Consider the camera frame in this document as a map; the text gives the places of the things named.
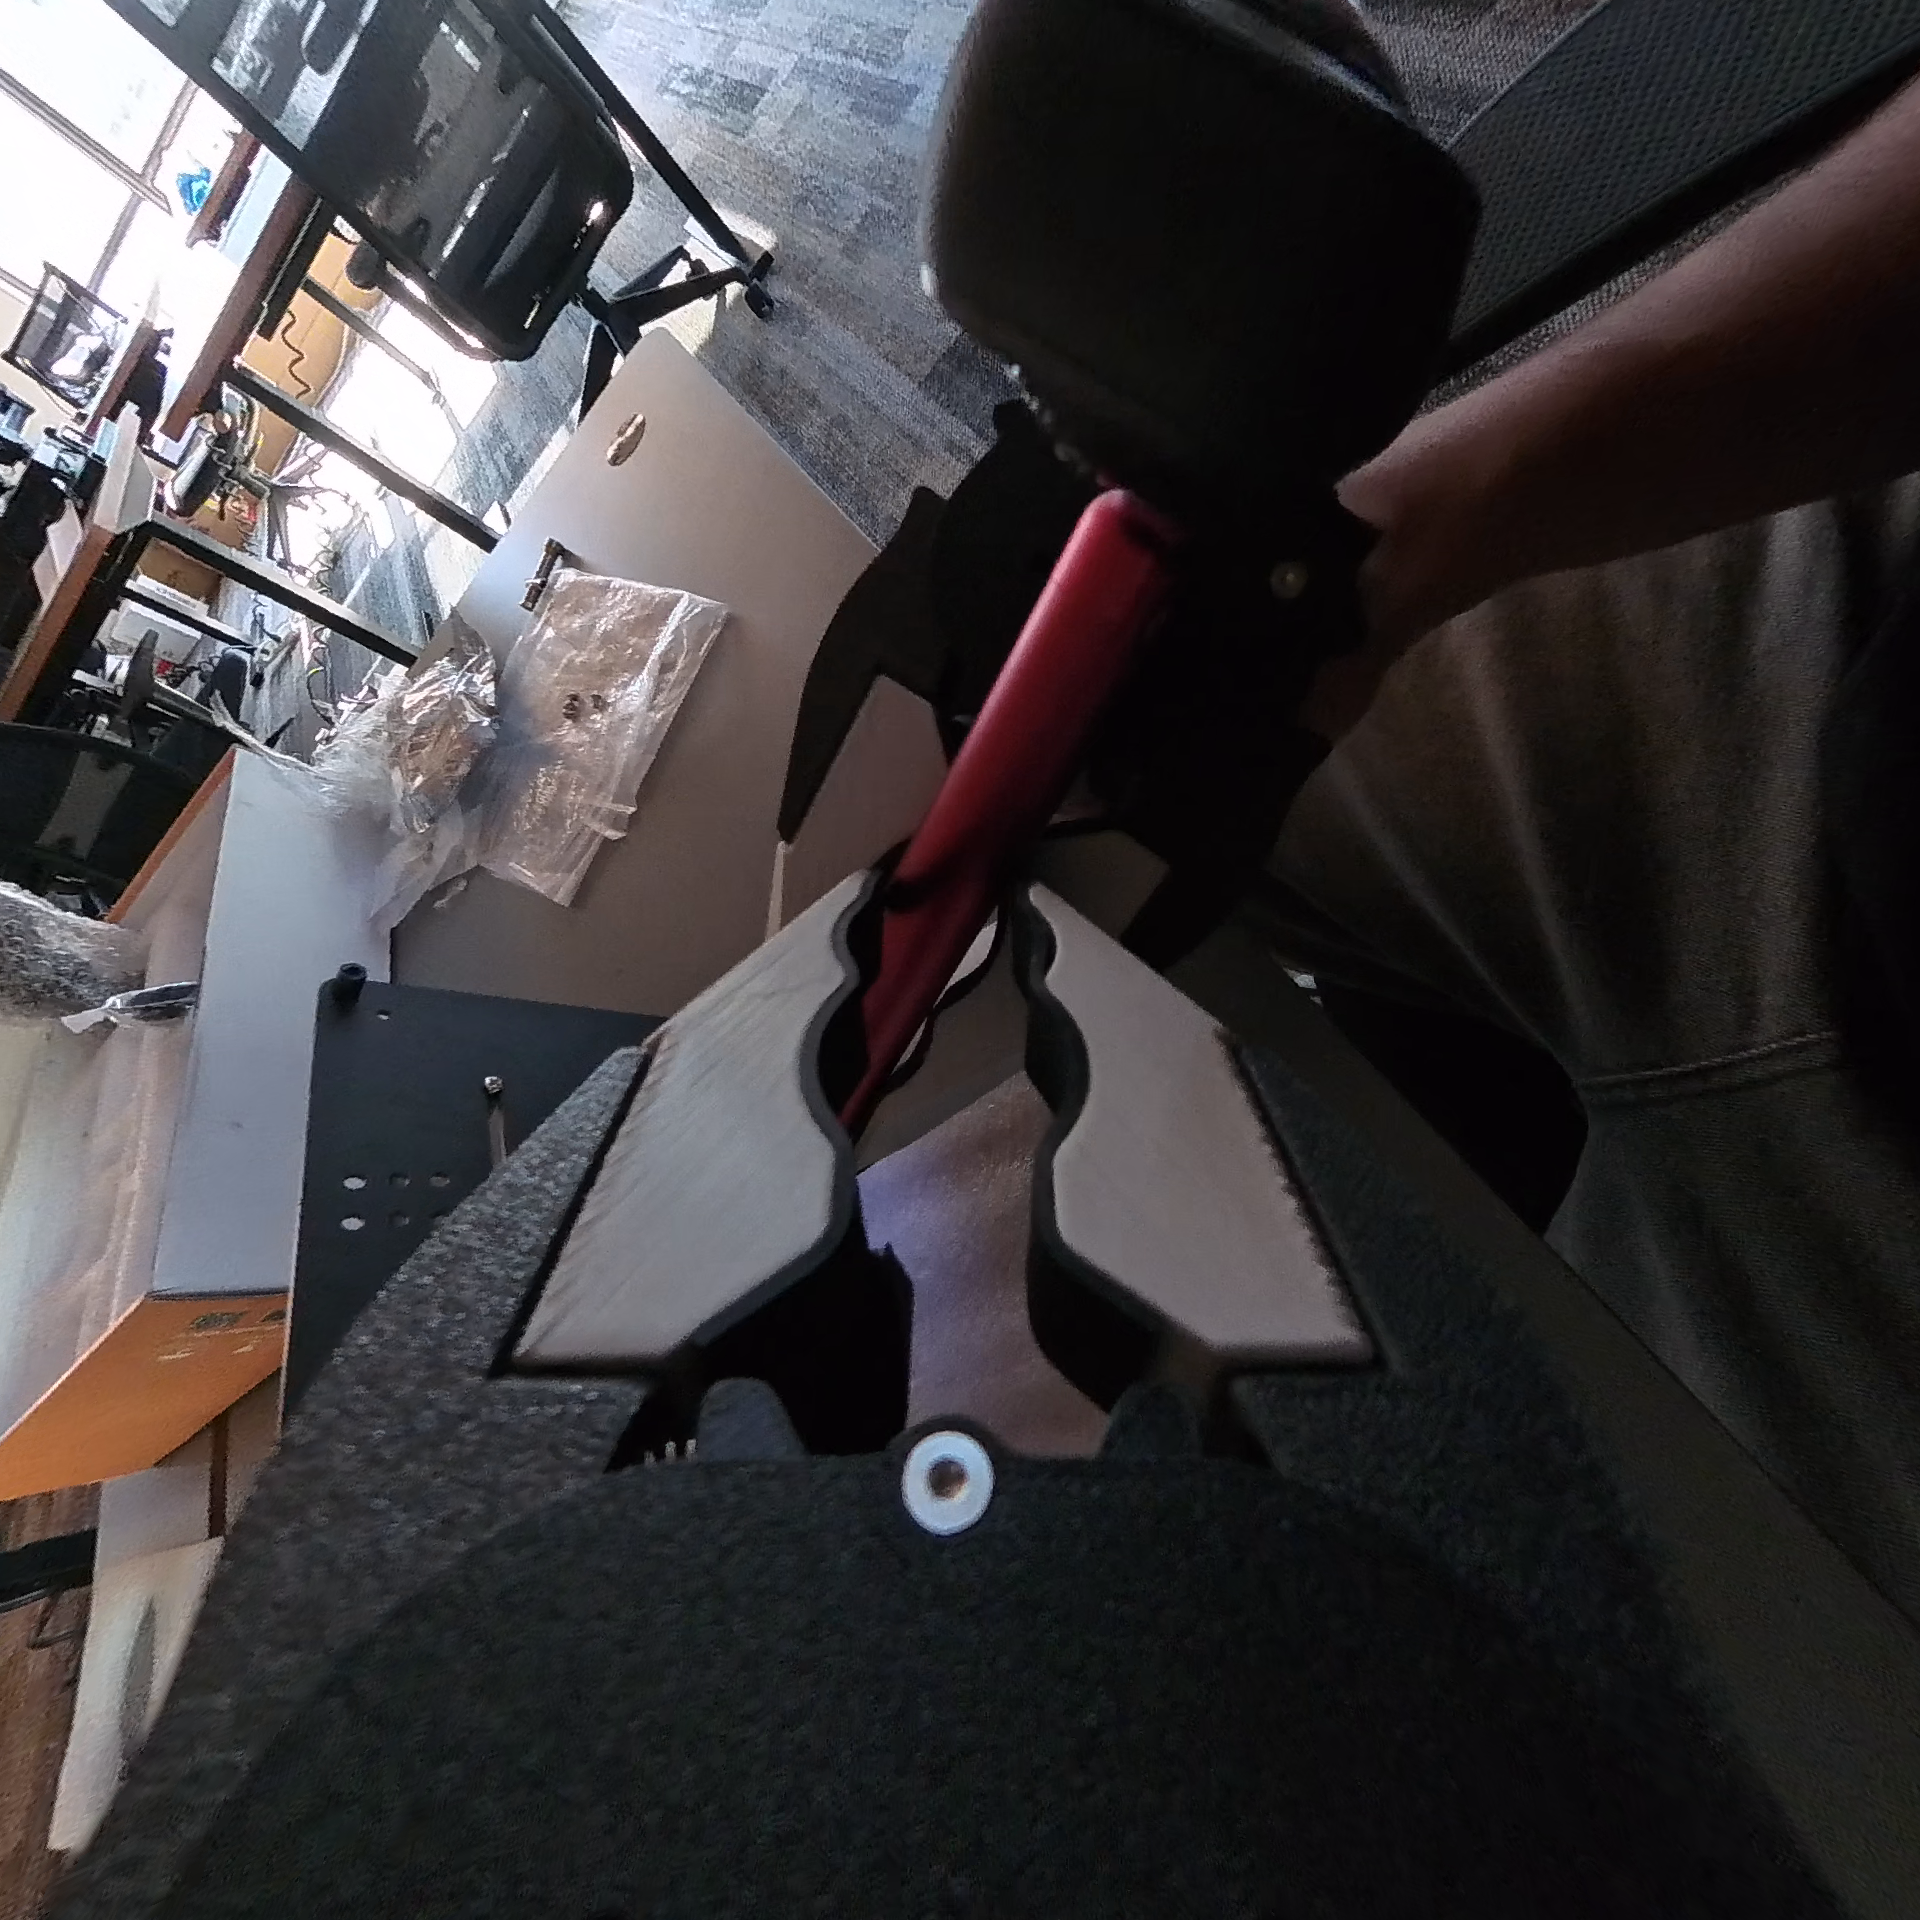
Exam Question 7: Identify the person's right forearm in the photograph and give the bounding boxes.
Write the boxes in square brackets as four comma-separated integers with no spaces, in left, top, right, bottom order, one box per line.
[1441,140,1920,602]

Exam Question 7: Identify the large clear plastic bag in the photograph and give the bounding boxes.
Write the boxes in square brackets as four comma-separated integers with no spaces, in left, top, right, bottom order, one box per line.
[449,570,730,907]

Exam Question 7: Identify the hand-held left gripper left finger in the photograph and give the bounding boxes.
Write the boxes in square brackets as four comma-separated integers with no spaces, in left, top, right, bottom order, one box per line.
[508,868,891,1374]

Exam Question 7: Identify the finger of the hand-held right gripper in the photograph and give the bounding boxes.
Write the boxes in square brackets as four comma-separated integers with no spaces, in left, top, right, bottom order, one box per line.
[777,448,996,843]
[1107,703,1340,974]

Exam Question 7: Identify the white foam block with hole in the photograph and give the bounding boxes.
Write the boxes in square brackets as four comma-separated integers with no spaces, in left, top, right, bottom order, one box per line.
[47,1544,228,1863]

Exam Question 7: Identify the white orange cardboard box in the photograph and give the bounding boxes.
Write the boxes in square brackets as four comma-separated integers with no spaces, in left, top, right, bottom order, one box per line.
[0,750,398,1501]

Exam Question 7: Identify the bubble wrap roll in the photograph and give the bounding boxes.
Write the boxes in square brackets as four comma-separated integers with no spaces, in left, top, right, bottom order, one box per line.
[0,882,152,1009]

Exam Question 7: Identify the person's right hand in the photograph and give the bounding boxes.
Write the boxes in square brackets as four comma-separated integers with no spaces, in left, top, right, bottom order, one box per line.
[1340,424,1523,667]

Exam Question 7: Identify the crumpled clear plastic bag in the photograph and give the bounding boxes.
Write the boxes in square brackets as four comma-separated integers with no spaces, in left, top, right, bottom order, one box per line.
[308,622,502,843]

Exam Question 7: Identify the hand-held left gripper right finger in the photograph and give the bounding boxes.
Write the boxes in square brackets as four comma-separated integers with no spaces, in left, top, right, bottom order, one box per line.
[1005,882,1378,1378]

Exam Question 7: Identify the blue hobby robot arm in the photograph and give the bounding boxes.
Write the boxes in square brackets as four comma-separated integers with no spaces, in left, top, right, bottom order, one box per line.
[276,966,670,1412]

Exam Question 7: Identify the red metal screwdriver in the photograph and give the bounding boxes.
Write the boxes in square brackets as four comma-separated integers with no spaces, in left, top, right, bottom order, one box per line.
[831,486,1178,1135]

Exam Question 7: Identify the wooden office desk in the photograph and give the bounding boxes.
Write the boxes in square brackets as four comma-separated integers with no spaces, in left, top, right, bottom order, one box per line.
[150,140,322,446]

